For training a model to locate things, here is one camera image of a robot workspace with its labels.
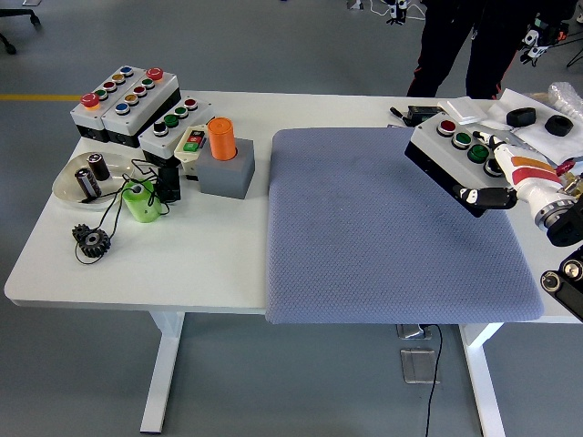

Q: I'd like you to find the silver shallow dish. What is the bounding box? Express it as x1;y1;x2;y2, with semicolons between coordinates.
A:
52;151;138;211

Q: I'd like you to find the black capacitor cylinder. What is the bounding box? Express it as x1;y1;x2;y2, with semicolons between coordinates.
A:
87;153;112;182
75;167;103;199

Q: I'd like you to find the grey-blue textured mat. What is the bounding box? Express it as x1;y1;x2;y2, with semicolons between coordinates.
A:
264;127;546;326

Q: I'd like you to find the small black device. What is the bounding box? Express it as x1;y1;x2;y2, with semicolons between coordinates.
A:
155;166;183;204

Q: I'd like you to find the black metal gear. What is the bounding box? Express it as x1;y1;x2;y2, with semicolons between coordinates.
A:
71;224;113;260

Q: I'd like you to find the metal floor socket plate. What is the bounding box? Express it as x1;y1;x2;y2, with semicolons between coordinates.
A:
399;348;441;385

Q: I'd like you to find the cream red-green switch box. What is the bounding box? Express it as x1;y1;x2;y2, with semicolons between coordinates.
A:
174;123;212;164

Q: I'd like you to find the black floor cable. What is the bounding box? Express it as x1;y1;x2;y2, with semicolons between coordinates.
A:
423;323;444;437

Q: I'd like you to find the clear bubble wrap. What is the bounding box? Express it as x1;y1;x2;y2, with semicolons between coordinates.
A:
547;81;583;117

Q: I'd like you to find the person's hand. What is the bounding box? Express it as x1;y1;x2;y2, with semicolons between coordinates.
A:
519;15;569;66
385;0;410;26

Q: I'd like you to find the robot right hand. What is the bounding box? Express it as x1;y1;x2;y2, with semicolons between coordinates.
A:
453;130;576;219

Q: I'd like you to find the white table leg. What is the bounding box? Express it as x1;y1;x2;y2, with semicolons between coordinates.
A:
138;311;187;434
458;322;506;437

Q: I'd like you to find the white paper sheet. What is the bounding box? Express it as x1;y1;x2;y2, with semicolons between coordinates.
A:
480;87;583;166

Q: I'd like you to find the black office chair base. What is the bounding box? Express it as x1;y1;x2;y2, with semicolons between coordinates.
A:
0;0;41;56

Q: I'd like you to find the five-button box red mushroom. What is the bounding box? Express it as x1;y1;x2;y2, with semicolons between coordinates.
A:
100;66;183;149
69;65;143;143

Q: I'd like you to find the four-button white control box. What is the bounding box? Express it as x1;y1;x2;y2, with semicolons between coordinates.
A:
138;96;215;168
404;112;518;219

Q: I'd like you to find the orange cylinder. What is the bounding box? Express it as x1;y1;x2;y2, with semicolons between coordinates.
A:
207;117;238;162

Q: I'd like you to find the person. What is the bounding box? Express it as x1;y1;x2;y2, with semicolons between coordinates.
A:
406;0;570;101

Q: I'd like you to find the white switch plate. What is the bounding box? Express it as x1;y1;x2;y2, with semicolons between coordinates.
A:
437;96;484;127

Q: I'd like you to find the green cylinder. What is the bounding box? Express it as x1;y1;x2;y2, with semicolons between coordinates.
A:
121;180;163;224

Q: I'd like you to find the black box green label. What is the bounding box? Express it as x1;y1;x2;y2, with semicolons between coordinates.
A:
406;105;442;125

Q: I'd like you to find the thin black wire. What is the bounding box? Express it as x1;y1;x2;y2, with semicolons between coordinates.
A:
75;158;171;266

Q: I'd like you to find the metal floor socket lid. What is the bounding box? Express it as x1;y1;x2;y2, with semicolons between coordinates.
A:
394;323;433;340

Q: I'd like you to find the grey block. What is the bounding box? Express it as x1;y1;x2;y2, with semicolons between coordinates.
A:
196;138;257;200

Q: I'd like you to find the black rubber ring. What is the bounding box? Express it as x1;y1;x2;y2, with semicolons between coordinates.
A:
544;115;574;137
506;107;537;128

